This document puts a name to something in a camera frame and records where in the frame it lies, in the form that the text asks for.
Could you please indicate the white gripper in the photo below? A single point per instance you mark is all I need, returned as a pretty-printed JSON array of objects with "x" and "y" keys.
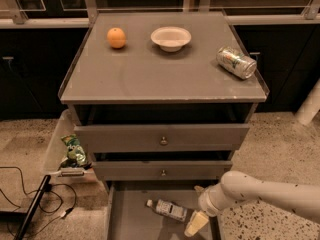
[{"x": 205, "y": 202}]

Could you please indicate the clear plastic water bottle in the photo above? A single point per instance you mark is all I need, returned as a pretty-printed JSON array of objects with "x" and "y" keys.
[{"x": 167, "y": 209}]

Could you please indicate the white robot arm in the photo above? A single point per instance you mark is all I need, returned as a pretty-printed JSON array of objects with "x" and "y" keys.
[{"x": 272, "y": 191}]

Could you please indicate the grey middle drawer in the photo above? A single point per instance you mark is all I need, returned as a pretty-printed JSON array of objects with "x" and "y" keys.
[{"x": 160, "y": 170}]

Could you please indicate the grey drawer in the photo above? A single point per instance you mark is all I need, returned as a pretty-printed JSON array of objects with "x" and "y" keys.
[
  {"x": 160, "y": 170},
  {"x": 161, "y": 138},
  {"x": 128, "y": 217}
]

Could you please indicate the grey bottom drawer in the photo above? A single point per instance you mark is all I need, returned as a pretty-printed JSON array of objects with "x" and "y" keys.
[{"x": 128, "y": 217}]

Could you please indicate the grey drawer cabinet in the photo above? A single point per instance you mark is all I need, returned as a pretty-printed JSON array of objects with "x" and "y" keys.
[{"x": 140, "y": 84}]

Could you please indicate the grey top drawer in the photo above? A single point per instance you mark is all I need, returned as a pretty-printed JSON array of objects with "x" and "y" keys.
[{"x": 161, "y": 138}]

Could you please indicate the green chip bag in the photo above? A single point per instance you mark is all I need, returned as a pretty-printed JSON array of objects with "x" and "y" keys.
[{"x": 75, "y": 154}]

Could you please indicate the green soda can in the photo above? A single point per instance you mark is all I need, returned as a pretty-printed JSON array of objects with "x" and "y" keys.
[{"x": 235, "y": 62}]

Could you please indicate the white bowl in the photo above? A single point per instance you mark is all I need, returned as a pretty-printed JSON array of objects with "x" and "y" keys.
[{"x": 171, "y": 39}]

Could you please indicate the black flat bar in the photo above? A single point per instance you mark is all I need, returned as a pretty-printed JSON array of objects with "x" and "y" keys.
[{"x": 32, "y": 208}]

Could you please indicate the orange fruit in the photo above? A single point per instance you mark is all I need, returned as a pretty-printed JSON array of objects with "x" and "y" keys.
[{"x": 116, "y": 38}]

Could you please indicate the metal railing frame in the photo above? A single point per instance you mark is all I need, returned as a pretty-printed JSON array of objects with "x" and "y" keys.
[{"x": 23, "y": 14}]

